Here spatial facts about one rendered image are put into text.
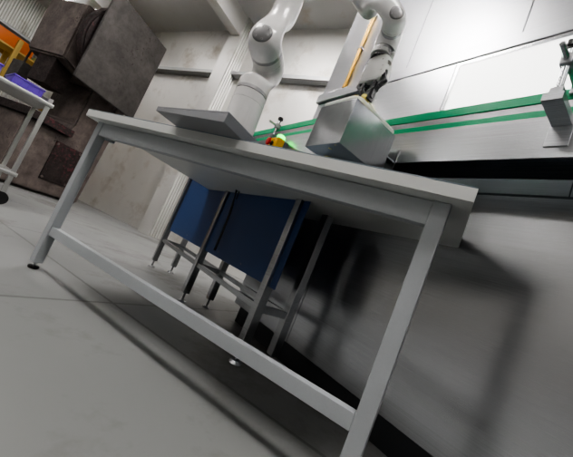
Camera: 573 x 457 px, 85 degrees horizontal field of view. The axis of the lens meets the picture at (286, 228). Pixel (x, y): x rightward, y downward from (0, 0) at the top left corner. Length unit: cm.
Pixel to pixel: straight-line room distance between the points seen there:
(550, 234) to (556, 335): 27
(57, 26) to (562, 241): 587
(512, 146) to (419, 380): 74
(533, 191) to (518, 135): 22
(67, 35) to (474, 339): 560
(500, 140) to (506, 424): 75
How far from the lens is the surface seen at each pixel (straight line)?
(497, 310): 111
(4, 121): 562
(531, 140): 105
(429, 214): 80
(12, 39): 850
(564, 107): 98
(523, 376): 108
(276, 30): 128
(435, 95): 158
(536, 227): 116
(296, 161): 89
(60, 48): 569
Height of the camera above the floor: 44
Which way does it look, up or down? 6 degrees up
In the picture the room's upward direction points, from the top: 23 degrees clockwise
